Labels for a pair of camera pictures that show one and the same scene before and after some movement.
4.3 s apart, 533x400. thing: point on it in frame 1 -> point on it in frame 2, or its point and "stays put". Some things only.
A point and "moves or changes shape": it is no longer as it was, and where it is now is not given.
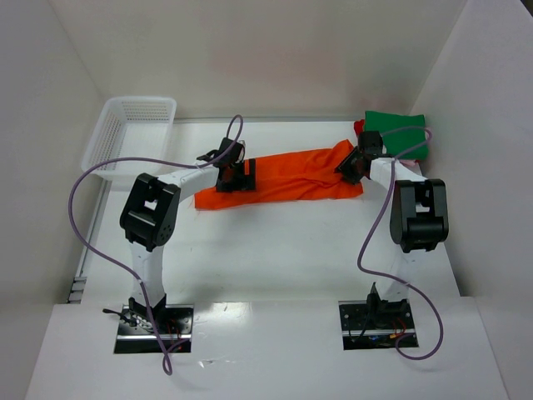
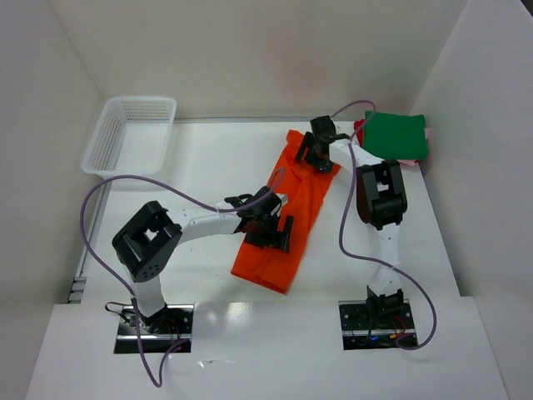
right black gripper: (347, 165) -> (315, 149)
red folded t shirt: (359, 127) stays put
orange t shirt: (304, 176) moves or changes shape
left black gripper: (248, 175) -> (269, 229)
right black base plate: (376, 325) stays put
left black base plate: (136, 332) stays put
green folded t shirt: (397, 141) stays put
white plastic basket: (139, 127) stays put
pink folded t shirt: (409, 162) stays put
